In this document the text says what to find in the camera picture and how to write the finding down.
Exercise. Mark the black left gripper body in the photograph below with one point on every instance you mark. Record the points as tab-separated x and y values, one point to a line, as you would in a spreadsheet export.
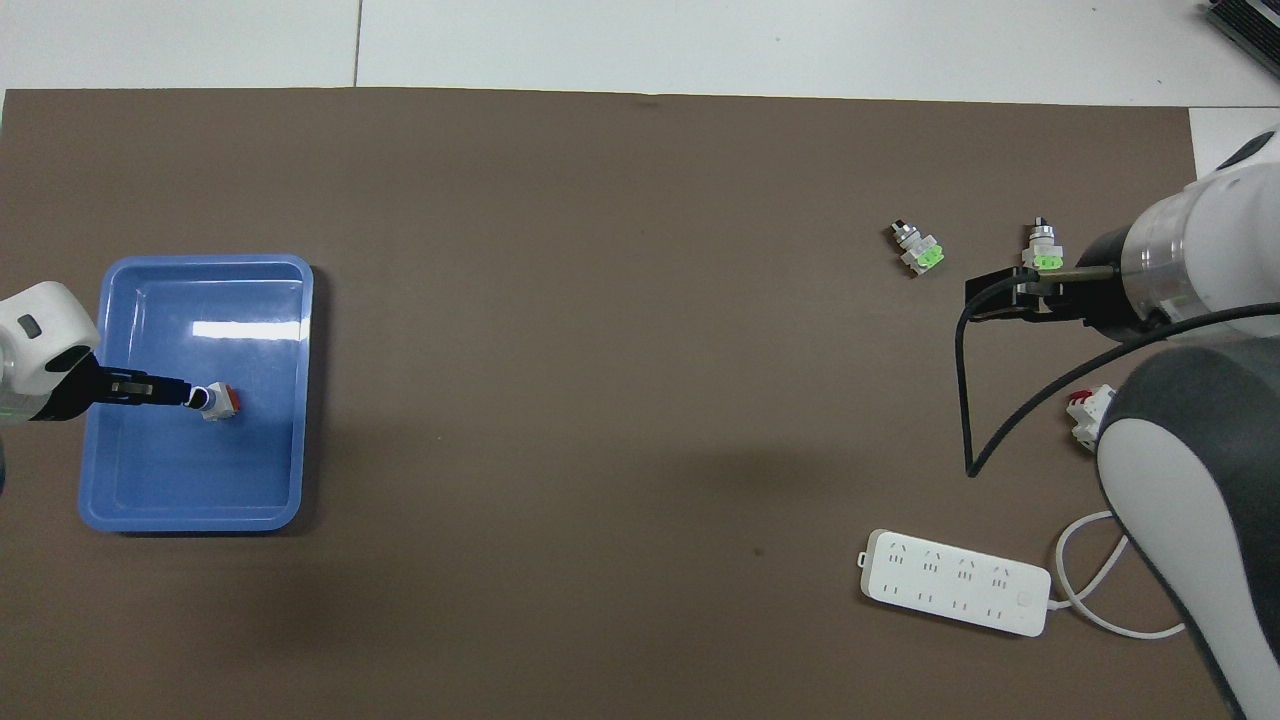
75	390

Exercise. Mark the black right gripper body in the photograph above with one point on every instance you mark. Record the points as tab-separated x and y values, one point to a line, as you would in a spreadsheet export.
1110	290

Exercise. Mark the orange and white switch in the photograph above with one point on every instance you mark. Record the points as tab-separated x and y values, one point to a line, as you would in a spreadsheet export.
220	402

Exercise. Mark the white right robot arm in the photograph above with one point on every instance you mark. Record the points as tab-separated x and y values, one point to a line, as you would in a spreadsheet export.
1200	450

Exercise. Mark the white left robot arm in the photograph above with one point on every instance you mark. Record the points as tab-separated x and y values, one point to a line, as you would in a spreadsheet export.
40	330

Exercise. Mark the blue plastic tray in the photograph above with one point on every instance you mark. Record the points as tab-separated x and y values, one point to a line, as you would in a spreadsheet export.
250	470

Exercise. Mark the grey ribbed device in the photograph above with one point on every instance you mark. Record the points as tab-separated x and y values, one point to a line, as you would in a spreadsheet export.
1250	30

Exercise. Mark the white power strip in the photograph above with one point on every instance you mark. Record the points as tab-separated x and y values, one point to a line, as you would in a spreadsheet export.
955	585

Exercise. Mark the brown table mat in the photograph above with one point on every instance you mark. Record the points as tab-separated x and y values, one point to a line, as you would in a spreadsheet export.
600	400

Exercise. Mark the green and white switch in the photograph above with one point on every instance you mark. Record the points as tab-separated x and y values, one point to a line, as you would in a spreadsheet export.
920	252
1044	248

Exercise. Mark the white and red switch block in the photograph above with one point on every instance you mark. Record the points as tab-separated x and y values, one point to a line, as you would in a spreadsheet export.
1088	415

